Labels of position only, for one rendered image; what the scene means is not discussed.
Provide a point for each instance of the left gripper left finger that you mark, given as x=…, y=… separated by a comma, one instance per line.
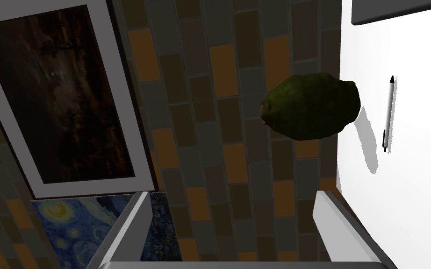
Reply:
x=129, y=231

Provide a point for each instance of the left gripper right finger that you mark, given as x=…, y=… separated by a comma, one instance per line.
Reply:
x=337, y=231

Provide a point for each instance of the blue starry night painting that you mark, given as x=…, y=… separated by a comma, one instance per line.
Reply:
x=73, y=228

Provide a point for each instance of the dark green avocado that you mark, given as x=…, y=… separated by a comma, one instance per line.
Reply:
x=311, y=106

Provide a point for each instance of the grey pen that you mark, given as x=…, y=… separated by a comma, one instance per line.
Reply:
x=389, y=112

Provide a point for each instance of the white-framed dark picture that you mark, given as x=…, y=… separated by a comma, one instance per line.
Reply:
x=58, y=93

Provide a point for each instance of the dark grey flat object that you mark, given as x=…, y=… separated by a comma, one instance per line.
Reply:
x=395, y=9

